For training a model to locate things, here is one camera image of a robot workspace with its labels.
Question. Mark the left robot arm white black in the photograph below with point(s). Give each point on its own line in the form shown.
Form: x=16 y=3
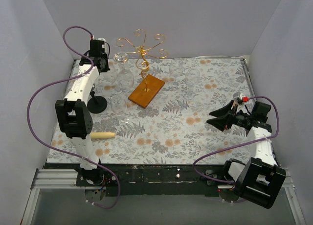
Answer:
x=74 y=111

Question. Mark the ribbed clear wine glass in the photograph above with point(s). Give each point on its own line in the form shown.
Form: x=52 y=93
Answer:
x=125 y=78

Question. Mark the gold wire wine glass rack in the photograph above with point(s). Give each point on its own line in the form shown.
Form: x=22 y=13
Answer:
x=150 y=86

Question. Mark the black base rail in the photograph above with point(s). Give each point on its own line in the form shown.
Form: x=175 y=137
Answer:
x=135 y=180

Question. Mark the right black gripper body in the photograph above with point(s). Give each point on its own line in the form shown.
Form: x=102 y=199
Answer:
x=234 y=118

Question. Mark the floral patterned table mat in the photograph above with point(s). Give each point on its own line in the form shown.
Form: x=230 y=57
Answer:
x=172 y=129

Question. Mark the wooden pestle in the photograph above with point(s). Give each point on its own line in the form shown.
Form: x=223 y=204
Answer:
x=102 y=135

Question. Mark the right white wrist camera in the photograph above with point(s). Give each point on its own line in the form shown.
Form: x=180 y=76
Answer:
x=239 y=98

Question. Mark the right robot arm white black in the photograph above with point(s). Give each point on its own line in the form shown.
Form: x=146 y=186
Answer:
x=260 y=179

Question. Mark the microphone on black stand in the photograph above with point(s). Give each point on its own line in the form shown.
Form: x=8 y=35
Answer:
x=97 y=104

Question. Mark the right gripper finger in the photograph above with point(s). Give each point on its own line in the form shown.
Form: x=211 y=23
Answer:
x=220 y=122
x=229 y=109

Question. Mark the round clear wine glass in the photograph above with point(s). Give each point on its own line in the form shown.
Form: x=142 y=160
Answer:
x=120 y=51

